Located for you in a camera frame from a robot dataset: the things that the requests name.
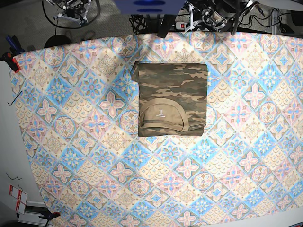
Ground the patterned tile tablecloth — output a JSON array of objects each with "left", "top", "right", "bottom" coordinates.
[{"left": 10, "top": 32, "right": 303, "bottom": 227}]

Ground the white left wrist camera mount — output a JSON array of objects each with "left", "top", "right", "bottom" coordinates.
[{"left": 184, "top": 1, "right": 205, "bottom": 32}]

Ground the white power strip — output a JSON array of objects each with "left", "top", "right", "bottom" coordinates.
[{"left": 175, "top": 22, "right": 190, "bottom": 31}]

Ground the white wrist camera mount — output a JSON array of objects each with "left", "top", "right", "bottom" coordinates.
[
  {"left": 54, "top": 4, "right": 91, "bottom": 26},
  {"left": 184, "top": 1, "right": 205, "bottom": 32}
]

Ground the camouflage T-shirt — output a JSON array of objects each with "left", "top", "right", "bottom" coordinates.
[{"left": 132, "top": 61, "right": 208, "bottom": 137}]

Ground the black wire basket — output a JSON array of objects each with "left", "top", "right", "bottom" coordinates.
[{"left": 129, "top": 14, "right": 148, "bottom": 35}]

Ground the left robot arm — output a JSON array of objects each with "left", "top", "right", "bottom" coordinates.
[{"left": 198, "top": 0, "right": 258, "bottom": 32}]

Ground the blue orange bottom clamp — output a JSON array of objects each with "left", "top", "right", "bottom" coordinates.
[{"left": 38, "top": 211, "right": 60, "bottom": 227}]

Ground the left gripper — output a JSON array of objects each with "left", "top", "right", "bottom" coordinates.
[{"left": 200, "top": 6, "right": 233, "bottom": 31}]

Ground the red white label card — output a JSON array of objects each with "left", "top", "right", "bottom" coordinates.
[{"left": 9, "top": 185, "right": 28, "bottom": 214}]

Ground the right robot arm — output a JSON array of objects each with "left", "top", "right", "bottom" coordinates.
[{"left": 46, "top": 0, "right": 92, "bottom": 9}]

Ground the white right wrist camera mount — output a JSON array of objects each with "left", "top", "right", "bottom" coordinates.
[{"left": 54, "top": 4, "right": 91, "bottom": 26}]

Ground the red black clamp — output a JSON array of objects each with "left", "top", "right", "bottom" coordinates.
[{"left": 0, "top": 52, "right": 20, "bottom": 73}]

